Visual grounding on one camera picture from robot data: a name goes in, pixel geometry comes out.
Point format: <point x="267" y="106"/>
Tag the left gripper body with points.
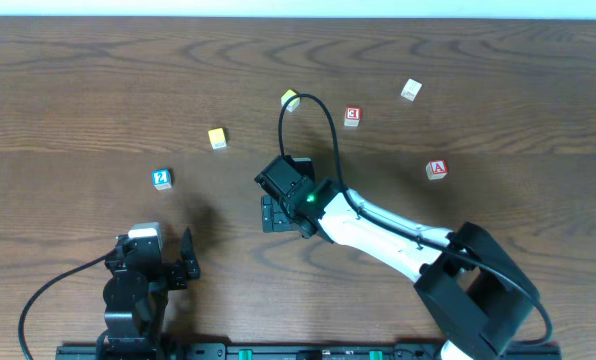
<point x="176" y="275"/>

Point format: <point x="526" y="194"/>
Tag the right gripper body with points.
<point x="273" y="215"/>

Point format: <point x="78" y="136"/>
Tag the blue number 2 block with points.
<point x="162" y="179"/>

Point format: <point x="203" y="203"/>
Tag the red letter A block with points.
<point x="436" y="169"/>

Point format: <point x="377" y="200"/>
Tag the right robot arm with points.
<point x="475" y="292"/>

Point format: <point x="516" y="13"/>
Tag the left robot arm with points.
<point x="136" y="296"/>

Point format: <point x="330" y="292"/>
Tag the yellow block left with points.
<point x="217" y="138"/>

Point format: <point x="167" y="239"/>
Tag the yellow block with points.
<point x="290" y="100"/>
<point x="217" y="138"/>

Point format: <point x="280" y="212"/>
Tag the yellow block far centre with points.
<point x="290" y="100"/>

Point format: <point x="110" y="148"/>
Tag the red letter E block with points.
<point x="352" y="116"/>

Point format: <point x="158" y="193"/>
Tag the white wooden block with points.
<point x="411" y="89"/>

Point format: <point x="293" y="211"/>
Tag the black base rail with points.
<point x="219" y="351"/>

